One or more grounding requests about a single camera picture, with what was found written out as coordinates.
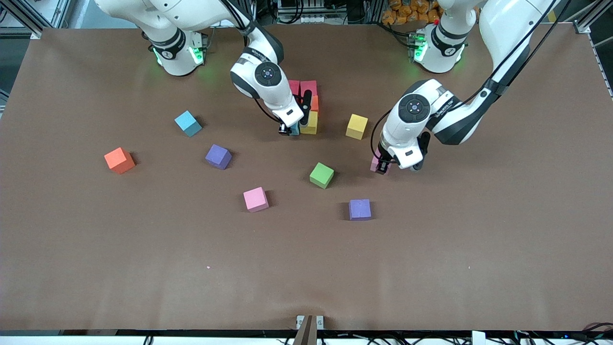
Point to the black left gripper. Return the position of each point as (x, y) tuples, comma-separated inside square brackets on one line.
[(382, 166)]

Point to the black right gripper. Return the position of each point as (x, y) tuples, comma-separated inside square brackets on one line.
[(286, 129)]

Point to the light pink foam cube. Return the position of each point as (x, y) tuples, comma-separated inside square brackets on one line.
[(374, 164), (255, 199)]

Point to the teal foam cube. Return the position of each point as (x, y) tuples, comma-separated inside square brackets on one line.
[(187, 122), (295, 129)]

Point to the yellow foam cube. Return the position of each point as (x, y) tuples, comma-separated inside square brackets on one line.
[(312, 124), (357, 126)]

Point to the orange foam cube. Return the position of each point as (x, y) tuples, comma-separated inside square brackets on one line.
[(315, 103), (118, 159)]

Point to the red foam cube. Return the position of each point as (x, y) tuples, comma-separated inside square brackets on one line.
[(294, 86), (309, 87)]

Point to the purple foam cube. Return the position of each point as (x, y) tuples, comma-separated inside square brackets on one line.
[(218, 155), (359, 209)]

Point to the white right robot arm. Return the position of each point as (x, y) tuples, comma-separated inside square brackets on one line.
[(268, 76)]

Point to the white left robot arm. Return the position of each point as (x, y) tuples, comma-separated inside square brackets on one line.
[(421, 110)]

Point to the green foam cube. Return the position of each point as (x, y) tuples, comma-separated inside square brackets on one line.
[(321, 174)]

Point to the orange snack bag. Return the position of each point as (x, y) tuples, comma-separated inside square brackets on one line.
[(407, 12)]

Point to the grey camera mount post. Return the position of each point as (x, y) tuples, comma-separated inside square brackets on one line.
[(306, 330)]

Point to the aluminium frame rail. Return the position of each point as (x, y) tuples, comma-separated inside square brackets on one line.
[(582, 27), (14, 32)]

